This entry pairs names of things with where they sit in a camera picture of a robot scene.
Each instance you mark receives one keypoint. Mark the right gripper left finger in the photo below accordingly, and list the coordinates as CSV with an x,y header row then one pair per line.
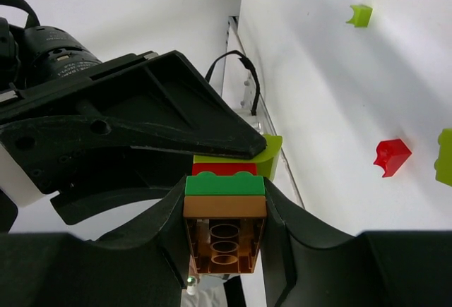
x,y
141,263

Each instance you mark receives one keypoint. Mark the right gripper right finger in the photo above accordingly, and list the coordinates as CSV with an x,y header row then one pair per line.
x,y
307,262

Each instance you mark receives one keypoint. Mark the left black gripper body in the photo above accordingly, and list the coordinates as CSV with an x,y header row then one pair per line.
x,y
32,56

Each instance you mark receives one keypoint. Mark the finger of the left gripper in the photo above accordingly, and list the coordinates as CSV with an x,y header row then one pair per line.
x,y
130,177
162,103

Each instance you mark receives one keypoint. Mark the red lego brick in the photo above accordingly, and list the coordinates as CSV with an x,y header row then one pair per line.
x,y
224,169

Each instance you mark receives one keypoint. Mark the lime curved lego piece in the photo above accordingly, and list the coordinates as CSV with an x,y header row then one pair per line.
x,y
266,161

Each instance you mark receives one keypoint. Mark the small red lego piece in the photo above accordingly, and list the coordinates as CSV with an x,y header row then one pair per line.
x,y
391,155

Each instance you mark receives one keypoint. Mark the lime lego brick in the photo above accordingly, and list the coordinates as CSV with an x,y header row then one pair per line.
x,y
443,164

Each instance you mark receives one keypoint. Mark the small lime lego piece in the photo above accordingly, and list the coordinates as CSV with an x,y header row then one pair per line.
x,y
361,15

